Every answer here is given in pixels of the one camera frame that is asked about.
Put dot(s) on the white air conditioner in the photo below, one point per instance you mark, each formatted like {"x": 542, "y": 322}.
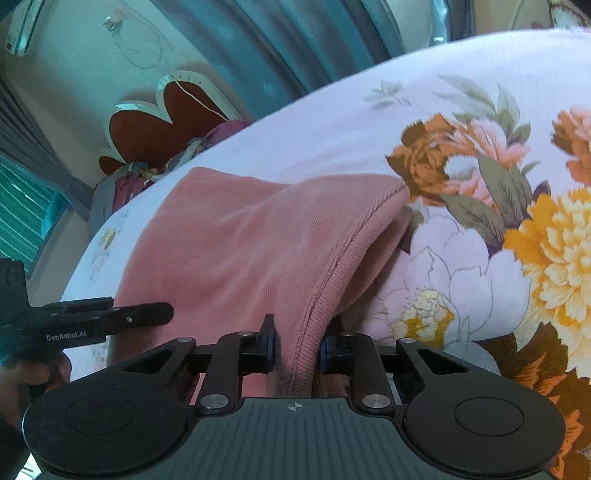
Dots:
{"x": 25, "y": 25}

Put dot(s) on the red heart-shaped headboard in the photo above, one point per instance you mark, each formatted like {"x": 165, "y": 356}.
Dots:
{"x": 152, "y": 124}

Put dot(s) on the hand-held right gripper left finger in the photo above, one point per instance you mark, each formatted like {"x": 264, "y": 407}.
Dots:
{"x": 270, "y": 346}

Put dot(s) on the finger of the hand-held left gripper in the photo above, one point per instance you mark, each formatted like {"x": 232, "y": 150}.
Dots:
{"x": 134, "y": 314}

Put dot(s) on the pink knitted garment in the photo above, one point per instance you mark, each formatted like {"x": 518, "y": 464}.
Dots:
{"x": 240, "y": 258}

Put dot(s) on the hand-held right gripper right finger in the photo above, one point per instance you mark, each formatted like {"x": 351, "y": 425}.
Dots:
{"x": 325, "y": 353}

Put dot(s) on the person's left hand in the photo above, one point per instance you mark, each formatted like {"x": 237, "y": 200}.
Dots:
{"x": 44, "y": 371}

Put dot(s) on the green window blind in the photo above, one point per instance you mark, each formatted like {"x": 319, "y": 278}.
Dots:
{"x": 23, "y": 212}

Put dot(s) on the teal curtain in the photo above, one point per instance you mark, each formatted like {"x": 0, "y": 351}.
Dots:
{"x": 300, "y": 46}

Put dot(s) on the pile of colourful clothes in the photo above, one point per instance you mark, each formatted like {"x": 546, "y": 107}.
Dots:
{"x": 152, "y": 175}

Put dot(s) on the grey curtain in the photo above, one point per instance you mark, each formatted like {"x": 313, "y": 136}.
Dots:
{"x": 32, "y": 138}

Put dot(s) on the floral bed sheet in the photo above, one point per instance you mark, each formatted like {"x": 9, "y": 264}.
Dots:
{"x": 461, "y": 184}

